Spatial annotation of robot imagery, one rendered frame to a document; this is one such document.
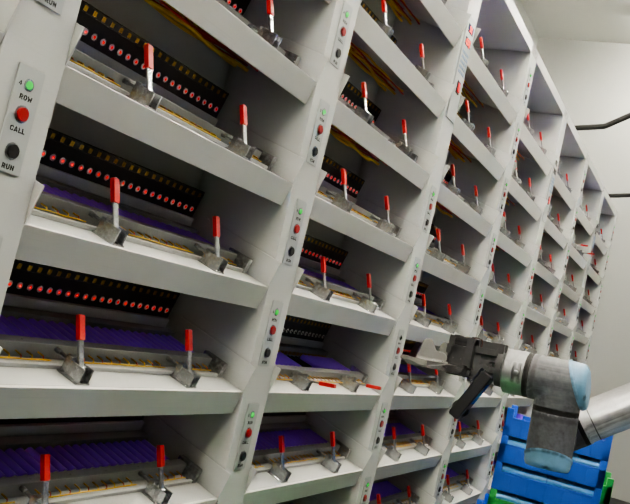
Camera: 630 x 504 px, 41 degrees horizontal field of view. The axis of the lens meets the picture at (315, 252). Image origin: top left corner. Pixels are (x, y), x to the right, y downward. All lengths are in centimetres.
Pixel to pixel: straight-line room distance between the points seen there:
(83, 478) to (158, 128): 54
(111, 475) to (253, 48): 71
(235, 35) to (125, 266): 41
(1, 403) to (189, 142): 46
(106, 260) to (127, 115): 20
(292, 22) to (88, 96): 64
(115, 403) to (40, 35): 52
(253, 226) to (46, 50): 65
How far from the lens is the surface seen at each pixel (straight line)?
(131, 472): 144
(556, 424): 171
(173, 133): 123
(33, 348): 119
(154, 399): 132
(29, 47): 102
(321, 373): 192
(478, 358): 177
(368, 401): 212
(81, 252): 112
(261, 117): 161
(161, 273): 126
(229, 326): 155
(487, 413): 353
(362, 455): 219
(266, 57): 143
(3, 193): 101
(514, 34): 288
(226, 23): 132
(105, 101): 112
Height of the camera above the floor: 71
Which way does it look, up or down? 4 degrees up
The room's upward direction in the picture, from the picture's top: 13 degrees clockwise
